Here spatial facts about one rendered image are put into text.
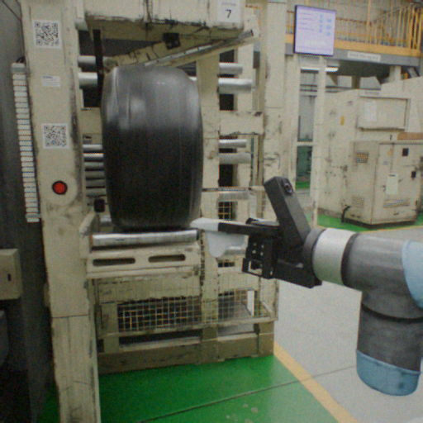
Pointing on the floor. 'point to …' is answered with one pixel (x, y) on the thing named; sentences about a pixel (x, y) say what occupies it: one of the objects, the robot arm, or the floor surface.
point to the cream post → (64, 212)
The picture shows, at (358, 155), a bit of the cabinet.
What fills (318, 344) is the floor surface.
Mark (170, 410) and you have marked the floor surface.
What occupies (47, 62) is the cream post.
